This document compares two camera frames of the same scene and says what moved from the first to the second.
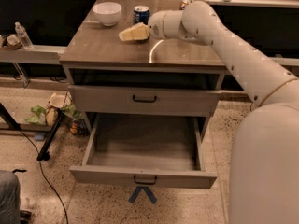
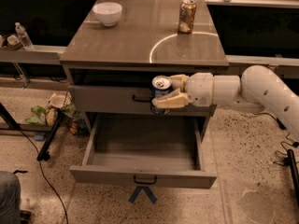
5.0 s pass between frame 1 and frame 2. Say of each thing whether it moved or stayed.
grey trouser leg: stayed
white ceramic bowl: stayed
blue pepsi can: moved
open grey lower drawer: stayed
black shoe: stayed
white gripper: moved
